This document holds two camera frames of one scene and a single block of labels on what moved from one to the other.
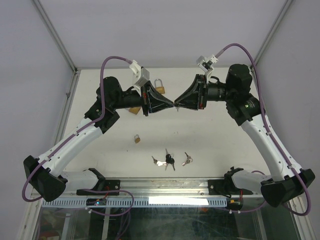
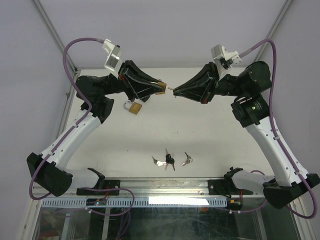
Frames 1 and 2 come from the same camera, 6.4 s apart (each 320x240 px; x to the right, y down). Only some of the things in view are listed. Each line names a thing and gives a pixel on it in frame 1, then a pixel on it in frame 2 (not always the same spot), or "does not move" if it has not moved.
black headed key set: [169, 159] does not move
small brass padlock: [137, 139] to [164, 85]
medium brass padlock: [134, 110] does not move
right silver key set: [188, 159] does not move
